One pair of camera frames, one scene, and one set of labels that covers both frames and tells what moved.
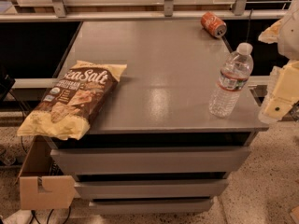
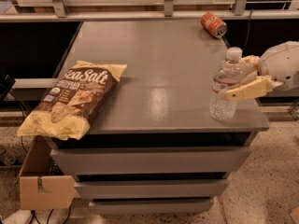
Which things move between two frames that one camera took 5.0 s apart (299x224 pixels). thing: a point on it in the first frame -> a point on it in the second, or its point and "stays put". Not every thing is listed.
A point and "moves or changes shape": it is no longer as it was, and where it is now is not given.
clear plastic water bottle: (234, 74) moves or changes shape
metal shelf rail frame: (61, 13) stays put
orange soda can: (213, 24) stays put
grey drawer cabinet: (154, 147) stays put
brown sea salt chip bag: (66, 110) stays put
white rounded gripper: (290, 36) -> (281, 65)
